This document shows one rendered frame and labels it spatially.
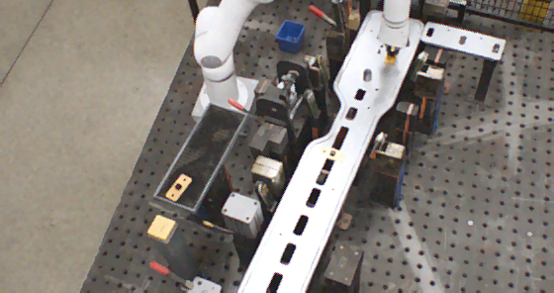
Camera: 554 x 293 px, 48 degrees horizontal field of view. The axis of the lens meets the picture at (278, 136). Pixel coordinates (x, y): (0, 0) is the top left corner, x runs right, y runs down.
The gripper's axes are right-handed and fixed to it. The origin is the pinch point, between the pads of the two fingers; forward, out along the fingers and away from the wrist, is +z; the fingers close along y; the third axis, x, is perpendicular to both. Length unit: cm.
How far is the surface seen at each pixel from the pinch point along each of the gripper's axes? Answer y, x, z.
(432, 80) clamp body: 17.1, -8.2, 0.6
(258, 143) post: -26, -56, -6
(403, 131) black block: 12.0, -21.8, 15.5
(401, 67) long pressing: 4.8, -4.2, 3.3
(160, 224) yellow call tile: -39, -95, -12
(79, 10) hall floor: -217, 55, 104
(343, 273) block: 13, -85, 1
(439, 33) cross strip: 13.0, 16.1, 3.2
